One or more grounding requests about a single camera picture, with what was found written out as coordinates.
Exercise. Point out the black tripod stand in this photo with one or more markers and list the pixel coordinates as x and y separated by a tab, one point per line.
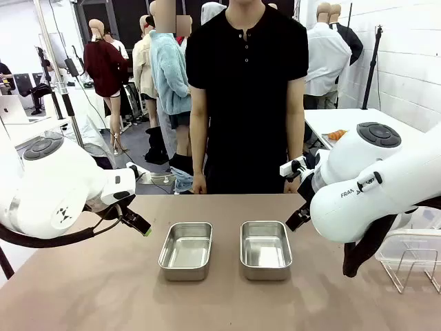
373	62

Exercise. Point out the mannequin in black jacket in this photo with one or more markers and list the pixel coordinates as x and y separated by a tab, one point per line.
351	41

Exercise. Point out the silver laptop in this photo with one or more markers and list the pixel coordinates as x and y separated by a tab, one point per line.
12	110

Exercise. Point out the blue denim cloth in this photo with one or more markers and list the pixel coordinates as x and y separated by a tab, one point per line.
181	181

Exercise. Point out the person's right hand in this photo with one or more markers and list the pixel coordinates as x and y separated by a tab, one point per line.
199	184

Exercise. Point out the mannequin in white shirt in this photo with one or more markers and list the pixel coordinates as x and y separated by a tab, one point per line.
325	58

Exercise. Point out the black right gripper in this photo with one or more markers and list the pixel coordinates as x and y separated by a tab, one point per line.
306	188

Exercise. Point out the black slanted rod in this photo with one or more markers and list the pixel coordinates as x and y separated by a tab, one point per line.
6	263

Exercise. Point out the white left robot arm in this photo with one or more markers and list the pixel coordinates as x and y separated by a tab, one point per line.
41	193

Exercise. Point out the mannequin in grey hood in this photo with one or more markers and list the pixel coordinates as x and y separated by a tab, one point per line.
211	10

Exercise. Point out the person's left hand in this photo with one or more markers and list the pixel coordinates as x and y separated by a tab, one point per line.
290	188

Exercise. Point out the rectangular stainless steel container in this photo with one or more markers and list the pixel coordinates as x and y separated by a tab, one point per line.
265	248
186	248

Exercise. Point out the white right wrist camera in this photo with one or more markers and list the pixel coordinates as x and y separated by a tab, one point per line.
287	169

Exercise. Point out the mannequin in blue fleece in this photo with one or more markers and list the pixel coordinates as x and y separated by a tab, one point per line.
170	76

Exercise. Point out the white office desk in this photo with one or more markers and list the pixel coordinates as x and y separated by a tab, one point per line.
31	129

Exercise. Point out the person's black henley shirt torso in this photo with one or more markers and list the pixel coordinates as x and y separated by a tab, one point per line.
246	103

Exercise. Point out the mannequin in beige shirt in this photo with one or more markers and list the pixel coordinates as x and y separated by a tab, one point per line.
143	69

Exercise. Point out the person's right forearm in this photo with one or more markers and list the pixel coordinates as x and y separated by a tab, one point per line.
200	138

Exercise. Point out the mannequin in maroon top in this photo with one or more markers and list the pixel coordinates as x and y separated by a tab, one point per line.
103	69

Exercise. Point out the person's left forearm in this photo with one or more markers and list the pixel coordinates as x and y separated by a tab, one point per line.
296	138

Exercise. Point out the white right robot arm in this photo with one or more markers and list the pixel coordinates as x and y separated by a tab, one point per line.
361	179

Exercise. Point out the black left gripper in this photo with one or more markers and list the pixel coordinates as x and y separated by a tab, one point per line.
107	208

